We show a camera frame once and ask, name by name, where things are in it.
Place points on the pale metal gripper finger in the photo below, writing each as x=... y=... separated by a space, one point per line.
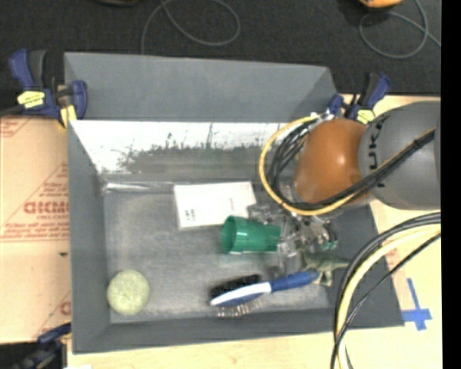
x=289 y=250
x=263 y=213

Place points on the green plastic cup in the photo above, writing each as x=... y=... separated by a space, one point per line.
x=249 y=235

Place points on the grey-green toy dinosaur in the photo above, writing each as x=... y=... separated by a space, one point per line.
x=326 y=265

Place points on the blue and white brush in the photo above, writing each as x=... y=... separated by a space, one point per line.
x=253 y=288

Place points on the white flat box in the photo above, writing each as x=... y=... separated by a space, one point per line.
x=211 y=204

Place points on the grey metal bin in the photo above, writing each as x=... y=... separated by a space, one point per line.
x=169 y=252

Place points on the pale green round sponge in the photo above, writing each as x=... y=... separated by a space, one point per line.
x=128 y=292

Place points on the brown cardboard board red print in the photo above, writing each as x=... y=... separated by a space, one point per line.
x=30 y=213

